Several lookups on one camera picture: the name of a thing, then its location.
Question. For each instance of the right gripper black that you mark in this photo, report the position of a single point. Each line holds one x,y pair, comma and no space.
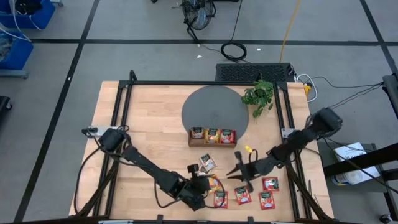
255,169

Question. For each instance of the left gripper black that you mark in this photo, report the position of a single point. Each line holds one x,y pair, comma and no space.
194,193

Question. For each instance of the beige vanilla cinnamon tea bag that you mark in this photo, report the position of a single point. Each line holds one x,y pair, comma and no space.
202,171
207,161
197,133

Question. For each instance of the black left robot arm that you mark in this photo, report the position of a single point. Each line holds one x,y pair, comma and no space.
149,168

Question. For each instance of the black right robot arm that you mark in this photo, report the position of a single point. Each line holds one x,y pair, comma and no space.
298,140

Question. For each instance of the yellow snack packet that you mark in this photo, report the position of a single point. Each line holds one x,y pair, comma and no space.
248,149

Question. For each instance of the wooden three-compartment tray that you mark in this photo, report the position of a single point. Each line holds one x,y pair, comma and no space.
194,143

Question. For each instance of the grey round placemat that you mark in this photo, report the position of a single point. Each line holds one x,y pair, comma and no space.
214,109

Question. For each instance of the green leafy plant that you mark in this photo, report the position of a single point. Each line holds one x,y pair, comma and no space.
259,95

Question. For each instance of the black perforated computer case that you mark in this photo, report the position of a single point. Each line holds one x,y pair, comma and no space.
252,72

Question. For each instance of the yellow plug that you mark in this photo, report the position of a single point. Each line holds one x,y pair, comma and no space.
307,88

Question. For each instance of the white paper booklet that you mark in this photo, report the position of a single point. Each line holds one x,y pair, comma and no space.
348,151

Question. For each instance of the black beam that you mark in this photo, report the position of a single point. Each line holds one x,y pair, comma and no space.
373,157

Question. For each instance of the black floor fan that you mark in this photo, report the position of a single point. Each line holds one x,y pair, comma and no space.
199,14

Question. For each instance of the blue plastic bin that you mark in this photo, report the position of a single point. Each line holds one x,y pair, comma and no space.
46,14
25,49

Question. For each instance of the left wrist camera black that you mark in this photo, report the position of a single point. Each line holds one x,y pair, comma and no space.
192,169

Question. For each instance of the black aluminium table frame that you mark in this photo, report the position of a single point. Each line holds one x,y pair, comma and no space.
199,83

